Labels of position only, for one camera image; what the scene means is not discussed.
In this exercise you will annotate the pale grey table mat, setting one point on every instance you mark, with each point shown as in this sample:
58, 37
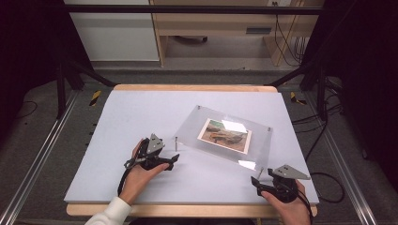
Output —
140, 109

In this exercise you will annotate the black metal stand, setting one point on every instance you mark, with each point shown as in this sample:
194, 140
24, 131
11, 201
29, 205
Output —
321, 93
61, 90

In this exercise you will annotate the person's right hand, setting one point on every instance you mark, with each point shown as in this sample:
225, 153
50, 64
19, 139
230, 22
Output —
291, 212

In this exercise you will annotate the black horizontal metal bar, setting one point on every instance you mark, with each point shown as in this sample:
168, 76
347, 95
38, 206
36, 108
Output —
187, 9

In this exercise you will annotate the light wooden desk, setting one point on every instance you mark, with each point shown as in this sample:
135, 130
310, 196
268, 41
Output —
212, 22

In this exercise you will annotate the dark curtain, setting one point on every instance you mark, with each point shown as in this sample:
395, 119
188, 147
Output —
366, 78
28, 47

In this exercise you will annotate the aluminium floor rail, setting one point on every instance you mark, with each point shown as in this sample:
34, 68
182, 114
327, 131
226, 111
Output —
34, 165
344, 168

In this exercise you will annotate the black object under desk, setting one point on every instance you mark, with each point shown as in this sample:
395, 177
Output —
191, 39

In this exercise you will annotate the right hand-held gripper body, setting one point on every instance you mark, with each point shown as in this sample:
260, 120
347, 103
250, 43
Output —
286, 182

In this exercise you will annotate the clear acrylic photo frame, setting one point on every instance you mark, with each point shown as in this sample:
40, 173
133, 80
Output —
194, 125

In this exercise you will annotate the yellow black floor tape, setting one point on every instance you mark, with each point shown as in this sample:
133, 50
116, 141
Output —
95, 97
295, 99

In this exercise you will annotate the person's left hand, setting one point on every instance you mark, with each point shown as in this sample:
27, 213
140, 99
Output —
137, 179

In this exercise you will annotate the white cabinet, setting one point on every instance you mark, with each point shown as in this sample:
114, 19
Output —
115, 34

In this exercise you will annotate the wooden table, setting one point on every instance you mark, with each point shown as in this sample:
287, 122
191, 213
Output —
187, 87

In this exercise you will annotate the boat painting photo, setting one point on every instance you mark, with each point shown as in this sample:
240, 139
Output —
220, 139

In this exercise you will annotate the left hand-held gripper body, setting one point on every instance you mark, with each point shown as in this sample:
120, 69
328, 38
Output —
154, 144

